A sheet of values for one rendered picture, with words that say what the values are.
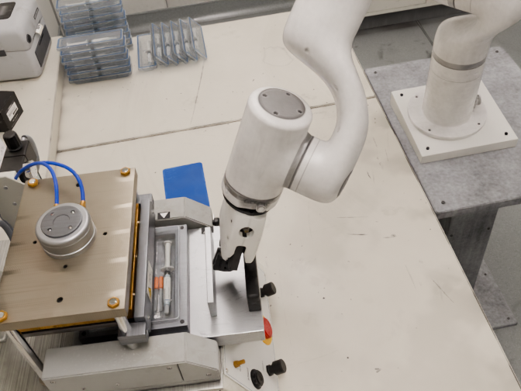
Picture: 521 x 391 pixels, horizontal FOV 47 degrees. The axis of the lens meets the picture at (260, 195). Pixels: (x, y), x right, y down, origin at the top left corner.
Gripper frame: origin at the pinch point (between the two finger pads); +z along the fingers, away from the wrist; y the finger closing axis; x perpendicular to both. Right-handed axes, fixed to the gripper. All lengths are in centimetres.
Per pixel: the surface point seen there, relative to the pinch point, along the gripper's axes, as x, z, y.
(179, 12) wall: -9, 98, 249
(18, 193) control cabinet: 33.7, 6.3, 15.0
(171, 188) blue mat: 4, 29, 43
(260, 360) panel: -10.0, 17.5, -7.5
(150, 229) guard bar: 11.9, 0.8, 5.4
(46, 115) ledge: 37, 36, 72
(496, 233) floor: -121, 64, 75
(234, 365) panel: -3.4, 10.8, -12.3
